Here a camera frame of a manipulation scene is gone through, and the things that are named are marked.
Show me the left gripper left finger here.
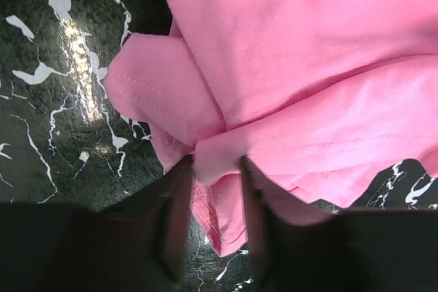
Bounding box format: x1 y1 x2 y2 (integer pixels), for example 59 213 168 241
102 155 193 284

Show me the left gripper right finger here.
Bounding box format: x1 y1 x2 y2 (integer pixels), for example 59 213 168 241
239 157 339 291

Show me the pink t shirt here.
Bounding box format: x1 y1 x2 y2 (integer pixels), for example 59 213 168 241
103 0 437 256

